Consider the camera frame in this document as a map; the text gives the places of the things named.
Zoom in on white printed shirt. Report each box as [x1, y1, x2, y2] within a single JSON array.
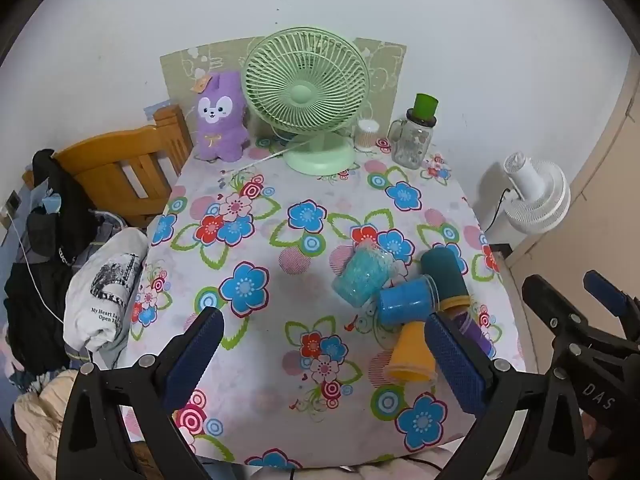
[[63, 227, 151, 361]]

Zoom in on black clothes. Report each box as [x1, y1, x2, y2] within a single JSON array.
[[4, 149, 101, 377]]

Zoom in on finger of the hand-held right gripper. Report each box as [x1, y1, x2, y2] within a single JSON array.
[[521, 274, 640, 357], [583, 270, 640, 331]]

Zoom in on green table fan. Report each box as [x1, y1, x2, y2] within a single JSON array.
[[241, 26, 372, 177]]

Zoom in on white floor fan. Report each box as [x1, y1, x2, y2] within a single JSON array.
[[502, 152, 572, 234]]

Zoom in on orange cup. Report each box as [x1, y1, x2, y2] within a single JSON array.
[[384, 316, 439, 383]]

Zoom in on wooden chair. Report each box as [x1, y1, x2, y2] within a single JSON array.
[[22, 105, 195, 231]]

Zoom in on white fan cord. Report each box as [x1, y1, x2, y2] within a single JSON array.
[[220, 132, 301, 176]]

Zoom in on teal cup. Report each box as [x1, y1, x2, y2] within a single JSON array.
[[419, 247, 471, 311]]

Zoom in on cotton swab container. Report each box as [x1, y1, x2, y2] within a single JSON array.
[[354, 119, 382, 152]]

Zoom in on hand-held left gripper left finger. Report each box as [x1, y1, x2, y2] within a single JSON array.
[[56, 306, 226, 480]]

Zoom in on glass mug jar green lid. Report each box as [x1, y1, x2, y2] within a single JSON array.
[[388, 93, 441, 170]]

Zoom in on beige blanket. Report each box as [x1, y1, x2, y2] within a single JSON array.
[[12, 367, 146, 480]]

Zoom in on white charging cable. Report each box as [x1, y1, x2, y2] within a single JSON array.
[[2, 210, 68, 333]]

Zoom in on purple plush toy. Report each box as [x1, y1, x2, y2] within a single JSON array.
[[192, 71, 251, 163]]

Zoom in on floral tablecloth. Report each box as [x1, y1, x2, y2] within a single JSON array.
[[120, 135, 526, 471]]

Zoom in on purple cup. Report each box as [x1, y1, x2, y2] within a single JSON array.
[[447, 310, 494, 359]]

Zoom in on black fan cable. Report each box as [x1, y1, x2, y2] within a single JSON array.
[[482, 187, 516, 233]]

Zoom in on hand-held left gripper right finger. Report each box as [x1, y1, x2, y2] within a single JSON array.
[[423, 311, 591, 480]]

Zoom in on light blue textured cup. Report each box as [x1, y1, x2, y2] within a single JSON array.
[[331, 241, 396, 307]]

